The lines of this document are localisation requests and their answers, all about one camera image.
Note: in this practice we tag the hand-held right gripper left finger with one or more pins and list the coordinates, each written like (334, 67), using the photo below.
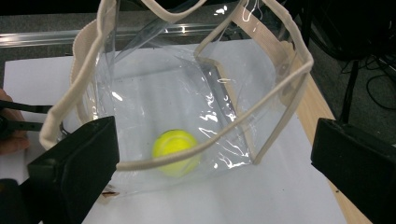
(74, 168)

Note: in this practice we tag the plain yellow tennis ball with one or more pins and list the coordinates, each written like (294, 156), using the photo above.
(174, 146)

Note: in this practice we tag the black metal stand leg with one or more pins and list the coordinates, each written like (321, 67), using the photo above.
(349, 93)

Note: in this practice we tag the wooden table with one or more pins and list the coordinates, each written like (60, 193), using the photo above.
(313, 105)

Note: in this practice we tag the white table sheet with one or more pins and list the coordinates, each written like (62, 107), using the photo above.
(249, 199)

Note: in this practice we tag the clear plastic bag beige trim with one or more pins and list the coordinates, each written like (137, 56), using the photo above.
(93, 59)

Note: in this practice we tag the aluminium floor rail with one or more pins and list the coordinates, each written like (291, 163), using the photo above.
(37, 37)

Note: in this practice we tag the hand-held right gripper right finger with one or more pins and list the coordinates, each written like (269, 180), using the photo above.
(361, 165)

